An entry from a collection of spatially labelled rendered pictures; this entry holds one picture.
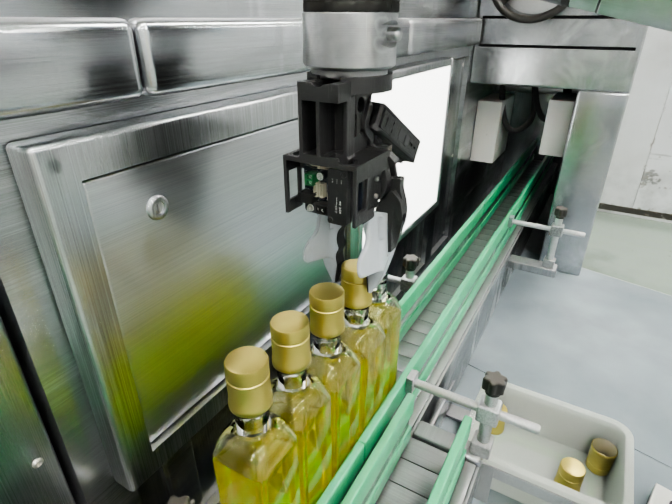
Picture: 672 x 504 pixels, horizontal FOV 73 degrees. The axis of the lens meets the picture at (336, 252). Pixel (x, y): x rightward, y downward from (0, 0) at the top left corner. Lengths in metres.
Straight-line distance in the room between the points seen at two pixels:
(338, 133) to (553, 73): 0.98
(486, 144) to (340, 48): 1.15
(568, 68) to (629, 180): 2.95
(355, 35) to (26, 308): 0.32
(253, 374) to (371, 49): 0.26
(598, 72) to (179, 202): 1.07
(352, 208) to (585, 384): 0.77
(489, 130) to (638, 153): 2.75
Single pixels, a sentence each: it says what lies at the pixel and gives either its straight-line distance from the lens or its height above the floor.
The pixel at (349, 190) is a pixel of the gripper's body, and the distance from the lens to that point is 0.37.
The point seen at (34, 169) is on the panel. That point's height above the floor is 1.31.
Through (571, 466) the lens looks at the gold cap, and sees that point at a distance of 0.81.
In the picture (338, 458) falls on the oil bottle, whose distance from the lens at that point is 0.54.
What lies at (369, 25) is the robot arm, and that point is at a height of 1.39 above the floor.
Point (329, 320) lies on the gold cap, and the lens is 0.44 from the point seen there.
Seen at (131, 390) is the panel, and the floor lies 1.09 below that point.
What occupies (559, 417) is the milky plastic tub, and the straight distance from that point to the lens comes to 0.87.
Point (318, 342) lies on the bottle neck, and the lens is 0.46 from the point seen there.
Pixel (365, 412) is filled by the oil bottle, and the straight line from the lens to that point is 0.56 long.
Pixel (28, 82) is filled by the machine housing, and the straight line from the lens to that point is 0.37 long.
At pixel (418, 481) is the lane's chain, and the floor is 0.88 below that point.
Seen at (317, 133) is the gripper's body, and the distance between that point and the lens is 0.37.
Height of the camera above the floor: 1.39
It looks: 27 degrees down
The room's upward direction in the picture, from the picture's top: straight up
